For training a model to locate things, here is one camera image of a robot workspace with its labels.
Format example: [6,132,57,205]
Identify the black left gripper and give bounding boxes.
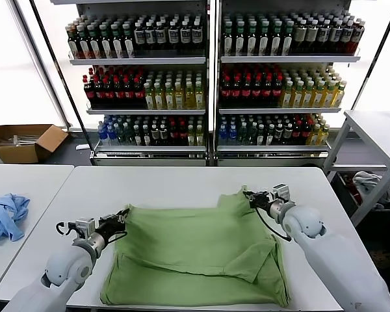
[97,210,130,243]

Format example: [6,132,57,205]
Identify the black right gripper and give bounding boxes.
[242,190,274,211]

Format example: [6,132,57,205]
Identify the green t-shirt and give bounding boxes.
[99,185,290,308]

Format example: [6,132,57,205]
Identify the grey white clothes pile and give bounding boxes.
[352,170,390,204]

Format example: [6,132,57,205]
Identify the black storage bin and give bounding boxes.
[331,172,390,225]

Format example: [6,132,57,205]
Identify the open cardboard box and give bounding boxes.
[0,107,69,163]

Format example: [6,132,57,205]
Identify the red cap cola bottle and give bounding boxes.
[114,77,125,109]
[231,75,242,109]
[104,77,115,109]
[220,75,232,109]
[262,75,274,109]
[252,75,263,109]
[133,77,145,109]
[123,77,135,109]
[83,77,96,109]
[272,75,284,109]
[94,77,105,109]
[241,75,253,109]

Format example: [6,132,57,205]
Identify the yellow juice bottle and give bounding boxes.
[281,82,294,109]
[292,82,305,109]
[303,82,315,109]
[194,83,206,110]
[313,82,326,109]
[144,83,155,110]
[164,83,176,110]
[333,82,347,109]
[324,82,337,109]
[154,83,165,110]
[174,83,185,110]
[184,83,196,110]

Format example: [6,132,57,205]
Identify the crumpled blue cloth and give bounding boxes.
[0,193,32,244]

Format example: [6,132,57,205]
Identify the white packing strips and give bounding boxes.
[0,135,42,149]

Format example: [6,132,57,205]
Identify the grey metal shelving unit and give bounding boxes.
[50,0,212,166]
[214,0,361,166]

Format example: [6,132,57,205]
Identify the thin black pole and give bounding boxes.
[29,0,94,159]
[350,0,390,112]

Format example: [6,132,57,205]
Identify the green cap tea bottle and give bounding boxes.
[100,25,113,60]
[89,26,102,60]
[281,21,294,58]
[122,24,135,60]
[78,27,91,60]
[270,22,281,58]
[223,22,235,58]
[111,25,124,60]
[246,22,258,58]
[235,22,246,58]
[258,22,270,58]
[67,27,81,60]

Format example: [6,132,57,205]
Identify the beige label drink bottle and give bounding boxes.
[294,22,307,55]
[305,21,319,55]

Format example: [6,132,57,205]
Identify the dark label drink bottle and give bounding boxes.
[134,22,146,52]
[341,19,354,55]
[156,21,168,52]
[168,21,180,51]
[317,21,330,55]
[191,20,203,51]
[145,22,157,52]
[179,21,191,51]
[329,20,342,55]

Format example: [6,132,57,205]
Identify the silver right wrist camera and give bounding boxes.
[272,183,292,201]

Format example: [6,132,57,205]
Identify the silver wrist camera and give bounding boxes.
[272,183,292,201]
[74,218,95,240]

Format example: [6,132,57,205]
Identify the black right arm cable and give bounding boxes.
[255,207,292,242]

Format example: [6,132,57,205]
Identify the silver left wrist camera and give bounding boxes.
[74,218,95,240]

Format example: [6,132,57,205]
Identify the black left camera cable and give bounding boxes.
[55,221,77,235]

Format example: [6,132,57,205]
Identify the white metal-frame side table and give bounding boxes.
[321,110,390,228]

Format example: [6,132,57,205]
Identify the grey window frame post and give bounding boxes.
[12,0,72,133]

